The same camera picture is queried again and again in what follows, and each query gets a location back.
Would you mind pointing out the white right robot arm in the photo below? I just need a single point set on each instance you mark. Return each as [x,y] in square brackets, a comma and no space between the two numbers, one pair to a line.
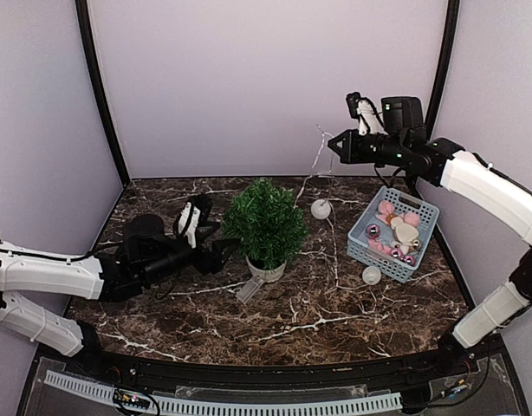
[473,179]

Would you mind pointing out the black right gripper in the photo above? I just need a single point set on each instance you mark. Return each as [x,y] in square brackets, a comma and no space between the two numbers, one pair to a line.
[350,154]

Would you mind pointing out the blue plastic basket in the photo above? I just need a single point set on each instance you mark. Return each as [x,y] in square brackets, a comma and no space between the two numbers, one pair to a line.
[395,260]

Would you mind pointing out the pink bow ornament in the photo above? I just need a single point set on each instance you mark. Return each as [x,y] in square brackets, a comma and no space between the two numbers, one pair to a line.
[386,211]

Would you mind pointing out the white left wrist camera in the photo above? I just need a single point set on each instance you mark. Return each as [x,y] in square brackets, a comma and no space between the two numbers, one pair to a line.
[194,214]

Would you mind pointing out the white tree pot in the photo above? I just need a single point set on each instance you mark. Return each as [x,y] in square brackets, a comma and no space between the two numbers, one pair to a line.
[258,270]

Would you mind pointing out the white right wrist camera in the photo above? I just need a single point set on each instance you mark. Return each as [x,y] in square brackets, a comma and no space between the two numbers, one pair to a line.
[365,112]

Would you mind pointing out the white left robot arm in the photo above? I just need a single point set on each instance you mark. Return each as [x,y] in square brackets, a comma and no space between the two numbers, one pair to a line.
[23,270]

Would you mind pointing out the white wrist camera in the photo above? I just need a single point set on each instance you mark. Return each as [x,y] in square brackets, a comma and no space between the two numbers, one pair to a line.
[365,112]
[194,214]

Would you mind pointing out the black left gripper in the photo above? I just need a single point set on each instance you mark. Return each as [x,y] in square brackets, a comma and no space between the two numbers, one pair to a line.
[202,235]

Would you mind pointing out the small green christmas tree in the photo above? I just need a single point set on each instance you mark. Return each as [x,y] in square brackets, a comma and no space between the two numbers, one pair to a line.
[270,227]

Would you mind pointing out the white cable duct strip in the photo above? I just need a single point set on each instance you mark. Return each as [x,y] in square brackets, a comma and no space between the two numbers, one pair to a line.
[131,402]

